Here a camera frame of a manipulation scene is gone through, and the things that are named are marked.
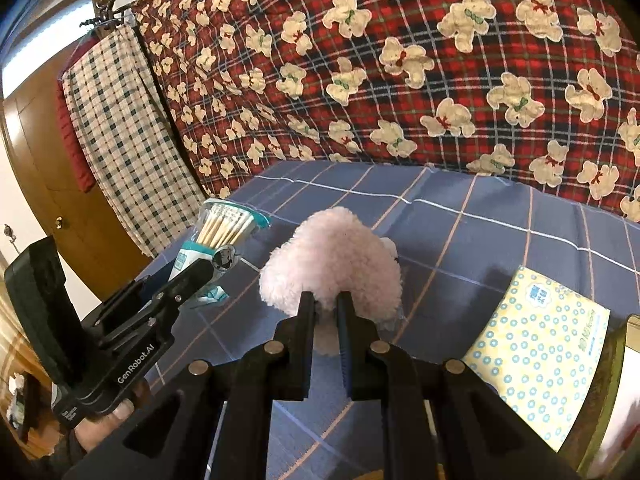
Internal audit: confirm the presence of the red ribbed cloth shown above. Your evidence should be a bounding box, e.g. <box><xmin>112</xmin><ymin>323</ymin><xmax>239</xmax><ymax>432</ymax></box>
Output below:
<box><xmin>56</xmin><ymin>80</ymin><xmax>96</xmax><ymax>193</ymax></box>

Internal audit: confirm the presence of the red plaid bear-print blanket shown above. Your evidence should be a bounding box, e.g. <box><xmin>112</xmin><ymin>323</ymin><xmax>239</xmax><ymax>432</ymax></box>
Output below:
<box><xmin>131</xmin><ymin>0</ymin><xmax>640</xmax><ymax>221</ymax></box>

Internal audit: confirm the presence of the clothes hanger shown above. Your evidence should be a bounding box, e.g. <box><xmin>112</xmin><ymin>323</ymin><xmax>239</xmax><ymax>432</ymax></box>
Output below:
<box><xmin>80</xmin><ymin>0</ymin><xmax>138</xmax><ymax>41</ymax></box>

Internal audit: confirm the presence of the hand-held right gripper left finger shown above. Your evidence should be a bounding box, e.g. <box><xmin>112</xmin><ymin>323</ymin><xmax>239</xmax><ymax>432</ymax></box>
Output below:
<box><xmin>62</xmin><ymin>291</ymin><xmax>317</xmax><ymax>480</ymax></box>

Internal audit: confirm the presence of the pink fluffy plush toy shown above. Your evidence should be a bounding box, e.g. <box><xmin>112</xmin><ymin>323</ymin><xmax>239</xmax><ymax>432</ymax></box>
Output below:
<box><xmin>259</xmin><ymin>206</ymin><xmax>403</xmax><ymax>356</ymax></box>

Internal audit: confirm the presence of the yellow dotted tissue pack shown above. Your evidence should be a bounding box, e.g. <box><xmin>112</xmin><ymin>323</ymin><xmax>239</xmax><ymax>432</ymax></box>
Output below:
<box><xmin>461</xmin><ymin>265</ymin><xmax>612</xmax><ymax>453</ymax></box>

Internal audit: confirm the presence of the wooden door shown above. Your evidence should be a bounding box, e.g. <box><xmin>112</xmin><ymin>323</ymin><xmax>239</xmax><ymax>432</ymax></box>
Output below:
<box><xmin>2</xmin><ymin>50</ymin><xmax>151</xmax><ymax>301</ymax></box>

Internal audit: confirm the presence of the person's left hand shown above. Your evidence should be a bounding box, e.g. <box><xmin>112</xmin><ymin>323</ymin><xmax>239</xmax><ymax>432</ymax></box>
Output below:
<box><xmin>75</xmin><ymin>379</ymin><xmax>152</xmax><ymax>456</ymax></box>

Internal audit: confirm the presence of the cotton swab bag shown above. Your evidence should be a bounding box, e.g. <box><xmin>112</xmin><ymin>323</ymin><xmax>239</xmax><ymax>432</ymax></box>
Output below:
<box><xmin>167</xmin><ymin>199</ymin><xmax>271</xmax><ymax>306</ymax></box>

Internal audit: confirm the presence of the checked cream cloth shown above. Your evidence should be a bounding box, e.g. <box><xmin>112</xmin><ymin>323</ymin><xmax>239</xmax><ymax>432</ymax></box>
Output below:
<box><xmin>62</xmin><ymin>25</ymin><xmax>206</xmax><ymax>258</ymax></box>

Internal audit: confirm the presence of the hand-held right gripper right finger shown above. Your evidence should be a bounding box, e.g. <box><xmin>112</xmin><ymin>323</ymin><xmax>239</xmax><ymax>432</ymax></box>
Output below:
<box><xmin>336</xmin><ymin>291</ymin><xmax>596</xmax><ymax>480</ymax></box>

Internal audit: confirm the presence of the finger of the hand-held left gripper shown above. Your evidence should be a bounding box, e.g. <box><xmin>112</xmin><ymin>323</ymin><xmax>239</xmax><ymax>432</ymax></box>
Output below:
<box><xmin>145</xmin><ymin>245</ymin><xmax>241</xmax><ymax>321</ymax></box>

